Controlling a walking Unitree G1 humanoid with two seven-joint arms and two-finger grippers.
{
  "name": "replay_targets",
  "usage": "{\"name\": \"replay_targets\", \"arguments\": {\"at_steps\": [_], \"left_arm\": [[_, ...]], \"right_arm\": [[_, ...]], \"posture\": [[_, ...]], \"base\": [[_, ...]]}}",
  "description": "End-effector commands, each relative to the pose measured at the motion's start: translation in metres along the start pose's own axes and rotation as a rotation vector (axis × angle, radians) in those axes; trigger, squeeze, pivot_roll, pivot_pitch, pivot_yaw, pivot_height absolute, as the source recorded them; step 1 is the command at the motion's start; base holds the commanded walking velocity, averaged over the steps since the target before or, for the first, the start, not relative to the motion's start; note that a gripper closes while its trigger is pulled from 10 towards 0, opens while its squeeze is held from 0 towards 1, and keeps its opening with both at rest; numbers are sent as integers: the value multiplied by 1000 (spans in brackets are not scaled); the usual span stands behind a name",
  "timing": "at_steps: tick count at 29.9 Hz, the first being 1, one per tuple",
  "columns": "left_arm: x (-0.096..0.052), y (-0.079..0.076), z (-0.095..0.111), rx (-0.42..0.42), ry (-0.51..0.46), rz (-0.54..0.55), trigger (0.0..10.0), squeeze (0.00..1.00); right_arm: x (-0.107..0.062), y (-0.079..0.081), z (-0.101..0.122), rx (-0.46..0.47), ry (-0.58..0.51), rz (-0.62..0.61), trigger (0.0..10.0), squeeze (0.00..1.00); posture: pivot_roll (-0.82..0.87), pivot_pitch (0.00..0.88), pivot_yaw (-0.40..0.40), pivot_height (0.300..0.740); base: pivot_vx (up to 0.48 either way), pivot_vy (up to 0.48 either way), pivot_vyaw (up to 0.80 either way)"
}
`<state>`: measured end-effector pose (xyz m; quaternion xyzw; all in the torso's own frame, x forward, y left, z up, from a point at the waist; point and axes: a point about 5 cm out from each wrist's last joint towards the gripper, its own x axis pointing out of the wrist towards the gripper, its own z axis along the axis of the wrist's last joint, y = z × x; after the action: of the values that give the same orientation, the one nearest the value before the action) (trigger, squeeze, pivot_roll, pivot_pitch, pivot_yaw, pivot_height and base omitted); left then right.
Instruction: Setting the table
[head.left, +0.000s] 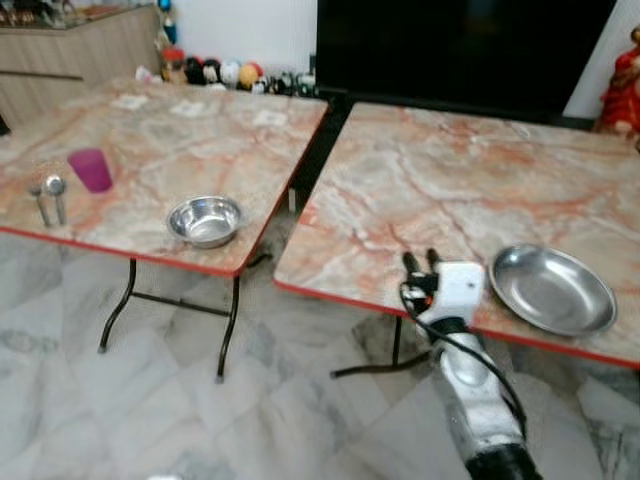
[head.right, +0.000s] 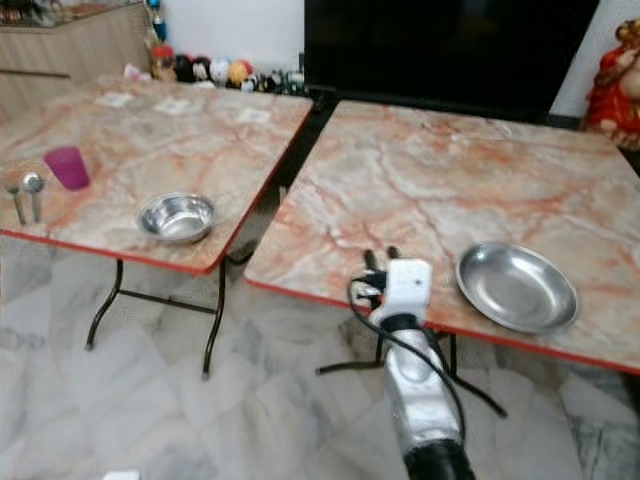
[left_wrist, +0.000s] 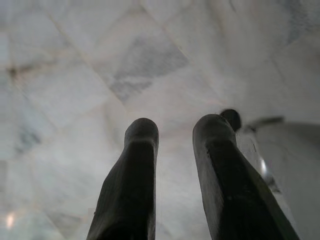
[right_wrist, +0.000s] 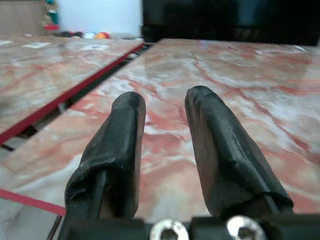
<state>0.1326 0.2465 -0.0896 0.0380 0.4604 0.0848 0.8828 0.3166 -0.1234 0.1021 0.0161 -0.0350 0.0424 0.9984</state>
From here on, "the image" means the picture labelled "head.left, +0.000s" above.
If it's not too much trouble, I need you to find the steel plate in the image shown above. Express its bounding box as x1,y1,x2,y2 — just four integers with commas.
489,243,618,338

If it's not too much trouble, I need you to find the marble pattern folding table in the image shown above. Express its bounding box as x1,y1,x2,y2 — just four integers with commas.
0,78,331,383
272,100,640,379

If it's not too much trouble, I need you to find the steel bowl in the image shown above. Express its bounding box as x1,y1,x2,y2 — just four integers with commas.
165,195,245,249

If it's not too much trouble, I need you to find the black television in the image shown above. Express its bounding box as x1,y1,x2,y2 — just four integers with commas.
315,0,619,121

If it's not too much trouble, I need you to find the orange figurine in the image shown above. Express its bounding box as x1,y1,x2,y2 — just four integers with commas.
238,62,265,92

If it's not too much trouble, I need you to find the red statue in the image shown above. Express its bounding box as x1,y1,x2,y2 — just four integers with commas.
597,25,640,141

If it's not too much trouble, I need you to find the white figurine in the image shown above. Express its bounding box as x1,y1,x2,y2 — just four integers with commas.
219,60,242,89

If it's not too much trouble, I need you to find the black figurine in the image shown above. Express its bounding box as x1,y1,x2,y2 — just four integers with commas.
185,58,209,86

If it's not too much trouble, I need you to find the red hat figurine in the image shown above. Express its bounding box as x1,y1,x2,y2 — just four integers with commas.
161,47,187,85

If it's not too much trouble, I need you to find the white paper napkin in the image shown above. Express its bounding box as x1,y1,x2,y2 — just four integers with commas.
110,93,151,111

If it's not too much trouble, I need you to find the purple plastic cup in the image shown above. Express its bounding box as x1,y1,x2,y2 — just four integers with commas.
67,148,114,194

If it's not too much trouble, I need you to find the blue ornament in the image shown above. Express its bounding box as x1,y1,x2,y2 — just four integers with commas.
158,0,178,46

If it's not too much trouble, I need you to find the steel spoon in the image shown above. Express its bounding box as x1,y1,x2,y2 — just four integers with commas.
44,174,69,227

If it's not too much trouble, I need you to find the wooden cabinet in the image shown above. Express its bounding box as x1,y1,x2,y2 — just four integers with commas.
0,5,166,126

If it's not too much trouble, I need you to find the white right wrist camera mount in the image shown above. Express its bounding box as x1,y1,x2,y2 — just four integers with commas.
432,262,487,323

